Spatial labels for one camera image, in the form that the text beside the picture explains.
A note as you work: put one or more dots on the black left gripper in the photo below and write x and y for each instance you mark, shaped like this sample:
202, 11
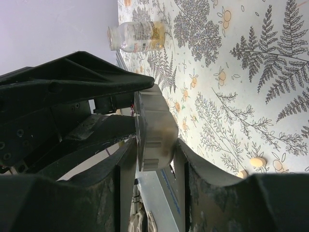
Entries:
57, 138

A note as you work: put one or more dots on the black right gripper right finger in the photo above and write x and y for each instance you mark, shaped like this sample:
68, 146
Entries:
216, 201

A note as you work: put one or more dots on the grey weekly pill organizer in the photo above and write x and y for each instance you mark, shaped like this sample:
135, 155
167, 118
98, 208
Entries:
156, 130

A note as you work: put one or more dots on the clear pill bottle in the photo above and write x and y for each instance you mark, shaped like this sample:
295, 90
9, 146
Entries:
134, 37

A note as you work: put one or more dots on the spilled cream pill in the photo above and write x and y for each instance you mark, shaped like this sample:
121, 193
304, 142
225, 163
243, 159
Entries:
258, 162

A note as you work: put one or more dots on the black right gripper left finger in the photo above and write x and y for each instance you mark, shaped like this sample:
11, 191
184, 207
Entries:
95, 200

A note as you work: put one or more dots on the floral table mat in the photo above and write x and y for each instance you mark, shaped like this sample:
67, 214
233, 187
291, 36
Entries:
235, 75

